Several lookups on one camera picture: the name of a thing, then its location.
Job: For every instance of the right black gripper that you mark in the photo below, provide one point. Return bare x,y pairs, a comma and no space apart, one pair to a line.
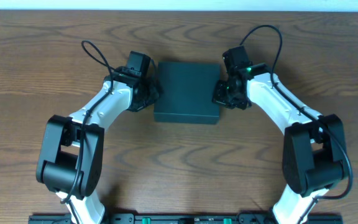
224,97

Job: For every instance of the dark green box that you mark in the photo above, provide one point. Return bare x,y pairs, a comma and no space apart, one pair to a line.
187,93

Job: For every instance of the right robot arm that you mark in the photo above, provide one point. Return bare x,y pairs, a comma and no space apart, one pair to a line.
314,157

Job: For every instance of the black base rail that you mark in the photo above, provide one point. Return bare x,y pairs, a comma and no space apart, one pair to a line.
242,218

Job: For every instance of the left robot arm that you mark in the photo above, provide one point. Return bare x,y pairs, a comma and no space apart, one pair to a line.
71,155

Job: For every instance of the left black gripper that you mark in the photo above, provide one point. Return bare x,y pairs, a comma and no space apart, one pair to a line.
150,94

